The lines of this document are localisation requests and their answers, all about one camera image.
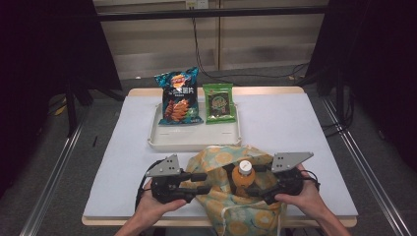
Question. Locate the black horizontal bar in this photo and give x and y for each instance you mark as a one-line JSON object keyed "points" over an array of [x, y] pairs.
{"points": [[213, 13]]}

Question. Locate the blue potato chip bag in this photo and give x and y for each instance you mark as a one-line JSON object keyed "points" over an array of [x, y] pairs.
{"points": [[179, 98]]}

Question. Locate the metal floor rail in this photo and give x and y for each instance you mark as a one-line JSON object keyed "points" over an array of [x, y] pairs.
{"points": [[49, 187], [370, 177]]}

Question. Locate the green snack packet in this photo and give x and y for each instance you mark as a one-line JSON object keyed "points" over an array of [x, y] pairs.
{"points": [[219, 103]]}

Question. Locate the person's right hand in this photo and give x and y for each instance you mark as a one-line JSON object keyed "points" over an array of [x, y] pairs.
{"points": [[308, 200]]}

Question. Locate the lemon print cloth bag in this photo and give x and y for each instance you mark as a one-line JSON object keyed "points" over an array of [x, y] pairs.
{"points": [[242, 216]]}

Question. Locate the yellow floor item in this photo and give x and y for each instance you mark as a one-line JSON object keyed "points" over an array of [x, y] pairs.
{"points": [[60, 109]]}

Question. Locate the white wall socket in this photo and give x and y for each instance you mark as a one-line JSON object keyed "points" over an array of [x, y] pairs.
{"points": [[196, 4]]}

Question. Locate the orange drink bottle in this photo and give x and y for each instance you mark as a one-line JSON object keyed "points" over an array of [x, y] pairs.
{"points": [[243, 180]]}

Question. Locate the dark curtain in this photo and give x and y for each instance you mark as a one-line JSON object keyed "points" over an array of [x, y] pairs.
{"points": [[39, 49], [377, 65]]}

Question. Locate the person's left hand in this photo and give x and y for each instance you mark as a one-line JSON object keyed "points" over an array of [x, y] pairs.
{"points": [[150, 211]]}

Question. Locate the black metal stand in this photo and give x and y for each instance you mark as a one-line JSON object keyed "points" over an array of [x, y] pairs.
{"points": [[73, 98]]}

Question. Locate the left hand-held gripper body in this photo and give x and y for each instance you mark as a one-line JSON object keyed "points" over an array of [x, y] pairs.
{"points": [[170, 188]]}

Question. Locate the white plastic tray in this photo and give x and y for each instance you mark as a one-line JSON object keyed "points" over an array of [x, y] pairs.
{"points": [[193, 136]]}

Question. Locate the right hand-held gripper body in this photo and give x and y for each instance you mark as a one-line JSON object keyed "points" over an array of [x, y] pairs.
{"points": [[288, 180]]}

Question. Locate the wooden table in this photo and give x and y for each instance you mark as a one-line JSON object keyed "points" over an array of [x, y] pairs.
{"points": [[262, 90]]}

